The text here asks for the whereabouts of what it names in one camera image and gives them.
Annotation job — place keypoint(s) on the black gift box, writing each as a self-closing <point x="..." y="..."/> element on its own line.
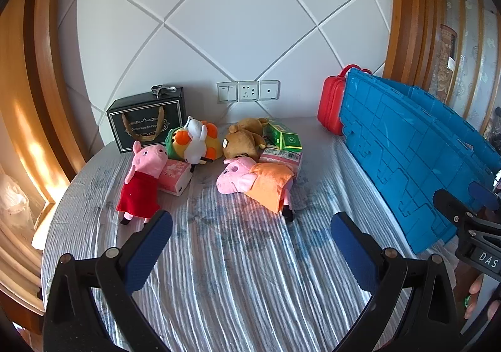
<point x="176" y="109"/>

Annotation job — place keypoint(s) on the yellow duck plush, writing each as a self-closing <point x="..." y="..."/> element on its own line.
<point x="178" y="142"/>

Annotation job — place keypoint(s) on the wooden lattice partition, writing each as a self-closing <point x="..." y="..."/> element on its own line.
<point x="473" y="42"/>

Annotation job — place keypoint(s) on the pink tissue packet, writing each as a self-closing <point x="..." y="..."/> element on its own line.
<point x="282" y="156"/>
<point x="176" y="178"/>

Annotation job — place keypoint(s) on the pig plush orange dress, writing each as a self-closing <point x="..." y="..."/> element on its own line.
<point x="270" y="179"/>

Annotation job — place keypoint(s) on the white wall switch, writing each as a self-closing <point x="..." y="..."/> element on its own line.
<point x="227" y="91"/>

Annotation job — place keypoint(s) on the white wall socket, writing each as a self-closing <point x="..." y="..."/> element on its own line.
<point x="248" y="91"/>

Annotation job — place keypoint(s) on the brown bear plush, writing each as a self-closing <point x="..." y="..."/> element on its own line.
<point x="242" y="140"/>

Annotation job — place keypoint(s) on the red toy suitcase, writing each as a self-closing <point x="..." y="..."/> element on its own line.
<point x="330" y="101"/>

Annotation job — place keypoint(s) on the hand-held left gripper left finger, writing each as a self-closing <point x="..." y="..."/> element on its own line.
<point x="146" y="254"/>

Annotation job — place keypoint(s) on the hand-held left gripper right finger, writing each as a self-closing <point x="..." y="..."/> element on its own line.
<point x="354" y="254"/>

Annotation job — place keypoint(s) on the person's right hand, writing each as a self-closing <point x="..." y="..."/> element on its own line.
<point x="474" y="295"/>

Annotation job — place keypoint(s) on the wooden furniture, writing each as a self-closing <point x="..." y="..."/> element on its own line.
<point x="19" y="266"/>

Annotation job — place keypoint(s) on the metal tool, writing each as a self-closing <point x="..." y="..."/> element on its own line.
<point x="162" y="90"/>

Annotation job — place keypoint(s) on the wooden wall frame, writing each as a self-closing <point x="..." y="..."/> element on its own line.
<point x="411" y="23"/>
<point x="51" y="62"/>

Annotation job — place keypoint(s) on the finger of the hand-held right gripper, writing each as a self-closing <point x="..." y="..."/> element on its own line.
<point x="485" y="197"/>
<point x="446" y="203"/>

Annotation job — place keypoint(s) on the pig plush red dress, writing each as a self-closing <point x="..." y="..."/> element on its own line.
<point x="137" y="187"/>

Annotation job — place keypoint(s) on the grey cloth-covered desktop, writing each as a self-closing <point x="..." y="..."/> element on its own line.
<point x="235" y="258"/>

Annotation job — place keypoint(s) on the blue plastic crate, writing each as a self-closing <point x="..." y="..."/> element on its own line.
<point x="399" y="148"/>

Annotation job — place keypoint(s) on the white plush toy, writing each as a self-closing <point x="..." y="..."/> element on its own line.
<point x="193" y="148"/>

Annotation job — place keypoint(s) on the clear plastic bag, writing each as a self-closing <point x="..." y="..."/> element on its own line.
<point x="13" y="199"/>

